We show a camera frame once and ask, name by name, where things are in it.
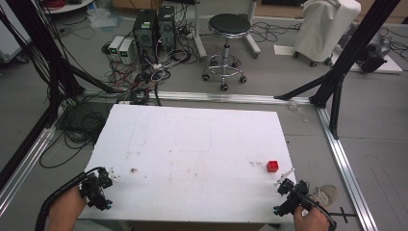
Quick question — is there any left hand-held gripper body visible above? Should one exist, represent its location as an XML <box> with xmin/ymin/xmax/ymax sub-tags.
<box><xmin>79</xmin><ymin>167</ymin><xmax>114</xmax><ymax>212</ymax></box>

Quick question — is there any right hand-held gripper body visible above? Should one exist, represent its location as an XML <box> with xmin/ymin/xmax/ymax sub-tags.
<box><xmin>272</xmin><ymin>178</ymin><xmax>311</xmax><ymax>218</ymax></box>

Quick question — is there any person's right hand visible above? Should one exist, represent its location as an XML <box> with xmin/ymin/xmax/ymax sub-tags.
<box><xmin>293</xmin><ymin>205</ymin><xmax>331</xmax><ymax>231</ymax></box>

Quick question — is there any person's left hand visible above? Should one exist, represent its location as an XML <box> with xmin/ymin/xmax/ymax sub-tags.
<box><xmin>47</xmin><ymin>186</ymin><xmax>89</xmax><ymax>231</ymax></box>

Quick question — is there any person's grey shoe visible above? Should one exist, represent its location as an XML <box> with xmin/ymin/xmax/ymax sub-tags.
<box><xmin>308</xmin><ymin>184</ymin><xmax>339</xmax><ymax>209</ymax></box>

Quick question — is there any white bench power supply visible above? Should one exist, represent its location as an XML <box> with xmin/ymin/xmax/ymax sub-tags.
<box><xmin>107</xmin><ymin>35</ymin><xmax>126</xmax><ymax>63</ymax></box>
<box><xmin>117</xmin><ymin>38</ymin><xmax>135</xmax><ymax>65</ymax></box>

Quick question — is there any white paper sheet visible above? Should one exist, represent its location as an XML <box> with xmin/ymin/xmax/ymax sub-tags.
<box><xmin>272</xmin><ymin>43</ymin><xmax>299</xmax><ymax>58</ymax></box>

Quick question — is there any black computer tower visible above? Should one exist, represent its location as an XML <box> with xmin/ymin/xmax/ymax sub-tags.
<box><xmin>156</xmin><ymin>5</ymin><xmax>177</xmax><ymax>53</ymax></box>
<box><xmin>132</xmin><ymin>9</ymin><xmax>159</xmax><ymax>64</ymax></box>

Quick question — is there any grey and black device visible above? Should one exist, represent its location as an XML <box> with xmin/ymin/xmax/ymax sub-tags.
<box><xmin>355</xmin><ymin>29</ymin><xmax>393</xmax><ymax>74</ymax></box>

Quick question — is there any white floor board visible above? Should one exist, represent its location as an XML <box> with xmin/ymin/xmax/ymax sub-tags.
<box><xmin>330</xmin><ymin>52</ymin><xmax>404</xmax><ymax>75</ymax></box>

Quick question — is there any white covered cart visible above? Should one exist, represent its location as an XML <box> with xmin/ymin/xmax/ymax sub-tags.
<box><xmin>293</xmin><ymin>0</ymin><xmax>363</xmax><ymax>67</ymax></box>

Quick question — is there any clear plastic bag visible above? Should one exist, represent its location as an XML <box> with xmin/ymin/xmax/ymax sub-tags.
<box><xmin>87</xmin><ymin>7</ymin><xmax>124</xmax><ymax>31</ymax></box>

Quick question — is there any black round stool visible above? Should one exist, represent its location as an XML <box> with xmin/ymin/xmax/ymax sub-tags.
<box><xmin>201</xmin><ymin>13</ymin><xmax>252</xmax><ymax>92</ymax></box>

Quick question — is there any round white table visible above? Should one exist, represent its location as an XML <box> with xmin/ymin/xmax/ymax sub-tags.
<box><xmin>40</xmin><ymin>0</ymin><xmax>96</xmax><ymax>15</ymax></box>

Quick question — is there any aluminium floor rail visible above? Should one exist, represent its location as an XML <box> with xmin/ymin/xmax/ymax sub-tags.
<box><xmin>0</xmin><ymin>124</ymin><xmax>58</xmax><ymax>218</ymax></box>
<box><xmin>81</xmin><ymin>89</ymin><xmax>313</xmax><ymax>106</ymax></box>
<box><xmin>315</xmin><ymin>106</ymin><xmax>380</xmax><ymax>231</ymax></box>

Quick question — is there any tangle of floor cables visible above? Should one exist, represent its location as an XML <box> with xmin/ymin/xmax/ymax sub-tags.
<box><xmin>38</xmin><ymin>3</ymin><xmax>206</xmax><ymax>169</ymax></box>

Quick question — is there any black frame strut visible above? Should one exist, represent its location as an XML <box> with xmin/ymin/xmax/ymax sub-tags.
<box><xmin>0</xmin><ymin>0</ymin><xmax>126</xmax><ymax>193</ymax></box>
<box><xmin>273</xmin><ymin>0</ymin><xmax>402</xmax><ymax>141</ymax></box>

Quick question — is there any white table leg frame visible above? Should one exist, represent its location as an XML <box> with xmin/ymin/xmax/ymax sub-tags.
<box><xmin>191</xmin><ymin>0</ymin><xmax>263</xmax><ymax>62</ymax></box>

